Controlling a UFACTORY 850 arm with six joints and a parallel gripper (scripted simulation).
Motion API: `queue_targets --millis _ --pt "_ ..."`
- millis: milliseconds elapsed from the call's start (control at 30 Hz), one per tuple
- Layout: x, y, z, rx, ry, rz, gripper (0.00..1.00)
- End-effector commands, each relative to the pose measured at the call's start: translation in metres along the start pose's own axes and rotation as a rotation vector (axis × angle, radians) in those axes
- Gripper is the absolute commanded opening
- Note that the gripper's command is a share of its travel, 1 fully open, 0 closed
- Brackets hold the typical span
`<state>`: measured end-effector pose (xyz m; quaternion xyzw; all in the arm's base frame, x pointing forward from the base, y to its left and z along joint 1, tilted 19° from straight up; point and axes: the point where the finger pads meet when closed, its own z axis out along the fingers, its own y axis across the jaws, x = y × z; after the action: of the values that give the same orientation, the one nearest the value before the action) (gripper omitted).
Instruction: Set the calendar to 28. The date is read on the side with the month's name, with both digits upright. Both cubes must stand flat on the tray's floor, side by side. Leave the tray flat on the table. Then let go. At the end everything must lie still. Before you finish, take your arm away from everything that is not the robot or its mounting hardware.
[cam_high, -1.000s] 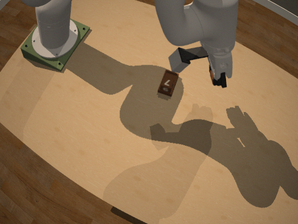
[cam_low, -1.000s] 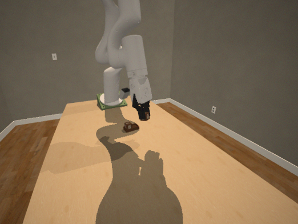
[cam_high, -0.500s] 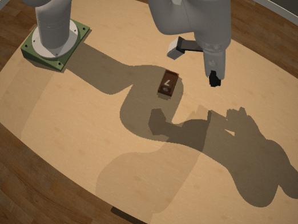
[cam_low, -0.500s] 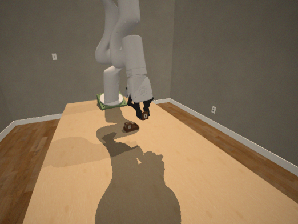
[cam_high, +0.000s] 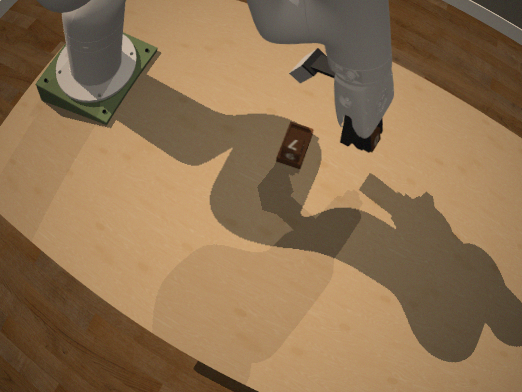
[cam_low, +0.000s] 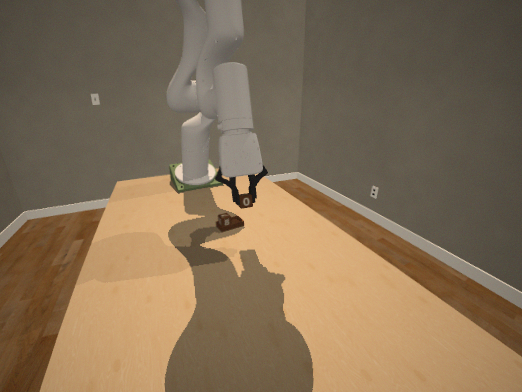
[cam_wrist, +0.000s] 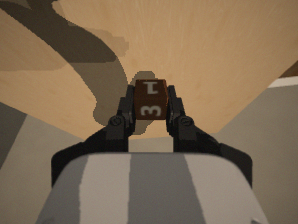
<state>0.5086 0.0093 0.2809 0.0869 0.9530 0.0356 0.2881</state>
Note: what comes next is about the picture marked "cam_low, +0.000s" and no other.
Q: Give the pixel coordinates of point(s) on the brown number cube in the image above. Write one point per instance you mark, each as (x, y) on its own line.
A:
(245, 200)
(224, 219)

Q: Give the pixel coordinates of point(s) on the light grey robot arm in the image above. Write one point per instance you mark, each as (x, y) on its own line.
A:
(221, 88)

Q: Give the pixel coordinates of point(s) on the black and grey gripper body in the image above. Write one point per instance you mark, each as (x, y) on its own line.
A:
(241, 154)

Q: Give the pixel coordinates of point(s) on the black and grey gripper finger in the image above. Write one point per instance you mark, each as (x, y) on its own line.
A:
(254, 182)
(230, 184)

